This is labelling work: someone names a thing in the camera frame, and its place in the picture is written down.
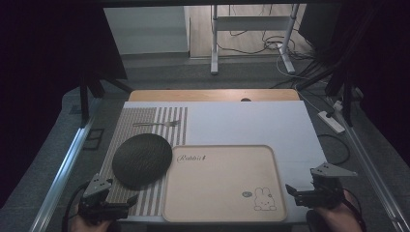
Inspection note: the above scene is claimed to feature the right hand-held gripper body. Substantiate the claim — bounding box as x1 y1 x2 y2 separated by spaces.
295 161 359 210

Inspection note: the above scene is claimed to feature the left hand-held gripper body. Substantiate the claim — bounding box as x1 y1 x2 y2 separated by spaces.
78 173 131 224

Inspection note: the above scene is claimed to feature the person's left hand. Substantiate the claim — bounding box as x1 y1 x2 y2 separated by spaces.
69 215 114 232

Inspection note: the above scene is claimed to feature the person's right hand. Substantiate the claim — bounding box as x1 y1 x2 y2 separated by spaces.
312 202 365 232

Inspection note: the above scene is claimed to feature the dark round plate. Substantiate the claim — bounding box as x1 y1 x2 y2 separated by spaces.
111 132 174 190

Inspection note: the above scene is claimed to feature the white power strip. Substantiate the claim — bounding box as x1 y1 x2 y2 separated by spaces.
317 110 346 135

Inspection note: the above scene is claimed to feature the beige tray with rabbit print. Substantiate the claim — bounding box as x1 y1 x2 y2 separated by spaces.
161 144 288 224

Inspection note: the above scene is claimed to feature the white board sheet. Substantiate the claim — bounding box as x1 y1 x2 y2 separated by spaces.
119 101 327 225

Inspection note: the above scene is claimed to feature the silver fork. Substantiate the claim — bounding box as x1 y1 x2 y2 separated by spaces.
132 119 182 128

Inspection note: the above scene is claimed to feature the striped placemat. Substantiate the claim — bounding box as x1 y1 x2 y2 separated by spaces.
97 106 189 218

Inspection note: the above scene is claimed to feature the black metal stand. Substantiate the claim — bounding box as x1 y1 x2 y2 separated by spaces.
324 63 356 128
77 70 133 128

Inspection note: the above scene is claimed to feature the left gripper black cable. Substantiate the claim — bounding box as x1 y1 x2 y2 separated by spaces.
61 181 91 232

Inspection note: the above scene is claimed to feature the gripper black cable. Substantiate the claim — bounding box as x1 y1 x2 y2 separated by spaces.
61 181 91 232
341 188 367 232

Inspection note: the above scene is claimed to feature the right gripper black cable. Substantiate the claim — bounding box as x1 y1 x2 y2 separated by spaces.
341 188 367 232

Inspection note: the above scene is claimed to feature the aluminium rail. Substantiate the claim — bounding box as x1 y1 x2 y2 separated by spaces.
28 96 102 232
325 95 410 232

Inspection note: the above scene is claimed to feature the black cable loop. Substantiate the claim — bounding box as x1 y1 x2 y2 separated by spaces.
317 132 351 166

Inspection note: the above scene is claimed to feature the white cable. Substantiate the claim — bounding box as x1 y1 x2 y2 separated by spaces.
276 52 324 114

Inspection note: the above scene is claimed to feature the white metal desk frame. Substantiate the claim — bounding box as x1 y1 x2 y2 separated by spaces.
210 3 303 76

